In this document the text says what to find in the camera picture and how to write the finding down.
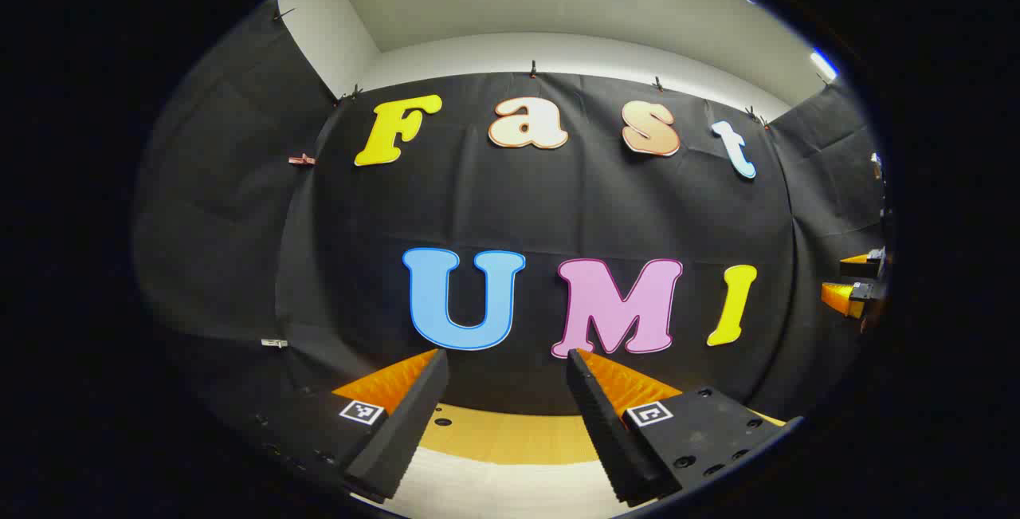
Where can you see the ceiling light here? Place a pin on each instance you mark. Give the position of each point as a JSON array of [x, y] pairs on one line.
[[823, 64]]

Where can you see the pink cloth clip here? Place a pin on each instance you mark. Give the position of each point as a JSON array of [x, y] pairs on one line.
[[301, 159]]

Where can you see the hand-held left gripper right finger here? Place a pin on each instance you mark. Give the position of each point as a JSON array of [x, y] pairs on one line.
[[602, 431]]

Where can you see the black backdrop cloth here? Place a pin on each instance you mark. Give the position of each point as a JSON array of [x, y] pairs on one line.
[[478, 208]]

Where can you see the white cloth clip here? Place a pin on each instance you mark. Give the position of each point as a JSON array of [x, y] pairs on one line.
[[273, 342]]

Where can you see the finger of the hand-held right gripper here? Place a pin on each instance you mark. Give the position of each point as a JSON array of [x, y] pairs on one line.
[[865, 266], [845, 297]]

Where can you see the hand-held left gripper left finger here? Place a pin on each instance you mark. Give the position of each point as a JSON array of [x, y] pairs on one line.
[[398, 431]]

